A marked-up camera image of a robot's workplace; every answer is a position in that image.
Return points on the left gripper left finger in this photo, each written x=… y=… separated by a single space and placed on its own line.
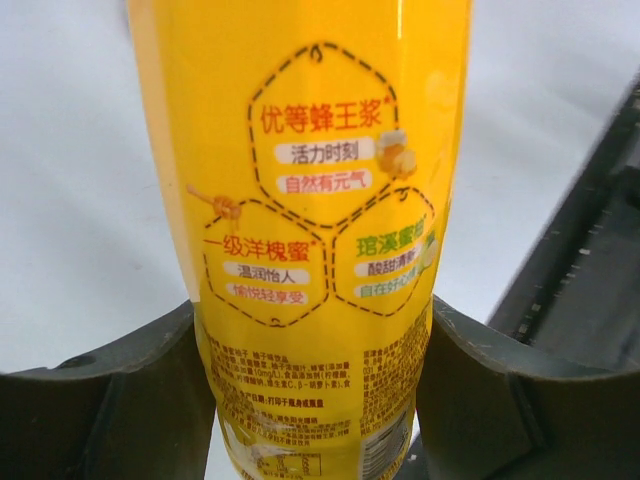
x=139 y=407

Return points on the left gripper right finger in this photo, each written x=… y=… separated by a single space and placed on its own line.
x=490 y=407

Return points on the yellow juice bottle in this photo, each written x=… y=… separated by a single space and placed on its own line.
x=306 y=153

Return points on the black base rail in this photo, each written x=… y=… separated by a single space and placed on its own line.
x=577 y=294

